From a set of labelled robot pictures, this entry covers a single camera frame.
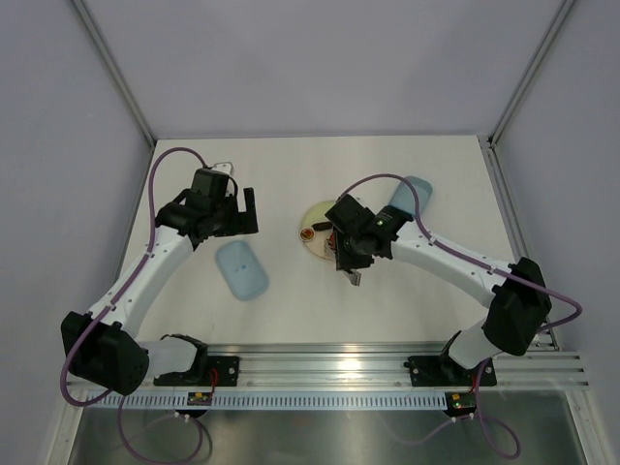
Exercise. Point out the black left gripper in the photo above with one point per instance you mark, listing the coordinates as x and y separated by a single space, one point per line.
242 222

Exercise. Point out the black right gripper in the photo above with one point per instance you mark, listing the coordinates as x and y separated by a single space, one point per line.
343 260

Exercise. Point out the metal food tongs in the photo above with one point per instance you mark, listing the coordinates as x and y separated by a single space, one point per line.
353 276

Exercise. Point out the small round red food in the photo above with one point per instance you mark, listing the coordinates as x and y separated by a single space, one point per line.
307 234

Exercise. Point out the red sausage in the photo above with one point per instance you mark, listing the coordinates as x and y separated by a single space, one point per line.
330 243

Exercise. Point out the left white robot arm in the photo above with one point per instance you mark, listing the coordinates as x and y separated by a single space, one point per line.
101 344

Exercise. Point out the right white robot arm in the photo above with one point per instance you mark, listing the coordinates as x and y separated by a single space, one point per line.
512 293

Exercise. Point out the blue lunch box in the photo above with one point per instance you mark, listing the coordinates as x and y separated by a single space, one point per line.
403 198

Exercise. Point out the blue lunch box lid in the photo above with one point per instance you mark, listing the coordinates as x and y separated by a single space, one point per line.
241 270

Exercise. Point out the black sea cucumber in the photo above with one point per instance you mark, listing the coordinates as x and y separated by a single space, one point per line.
322 226

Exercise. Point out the round cream plate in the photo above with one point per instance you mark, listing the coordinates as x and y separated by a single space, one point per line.
314 214

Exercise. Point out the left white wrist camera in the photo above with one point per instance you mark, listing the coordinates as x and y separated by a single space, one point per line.
224 167

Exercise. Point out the aluminium mounting rail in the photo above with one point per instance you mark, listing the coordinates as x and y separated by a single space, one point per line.
380 366

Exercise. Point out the right aluminium frame post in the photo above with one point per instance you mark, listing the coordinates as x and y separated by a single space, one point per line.
535 64

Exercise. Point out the aluminium frame post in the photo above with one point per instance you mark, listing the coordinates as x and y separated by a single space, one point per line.
104 53
535 64

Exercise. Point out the white slotted cable duct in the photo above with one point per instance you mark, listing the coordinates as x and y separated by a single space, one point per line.
254 400

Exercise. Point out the left aluminium frame post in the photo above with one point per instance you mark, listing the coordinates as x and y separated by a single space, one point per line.
104 53

